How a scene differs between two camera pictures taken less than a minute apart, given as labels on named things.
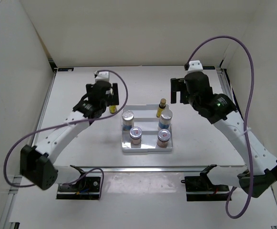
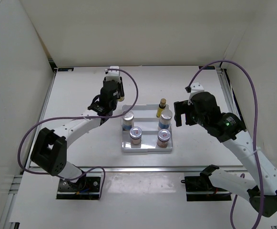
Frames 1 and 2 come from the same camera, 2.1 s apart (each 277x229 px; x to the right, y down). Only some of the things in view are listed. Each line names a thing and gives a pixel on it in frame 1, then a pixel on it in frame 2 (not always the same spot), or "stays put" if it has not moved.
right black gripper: x=178 y=85 -> x=182 y=107
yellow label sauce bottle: x=161 y=106 stays put
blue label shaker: x=128 y=117 stays put
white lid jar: x=164 y=136 stays put
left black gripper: x=113 y=99 -> x=121 y=88
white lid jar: x=135 y=134 stays put
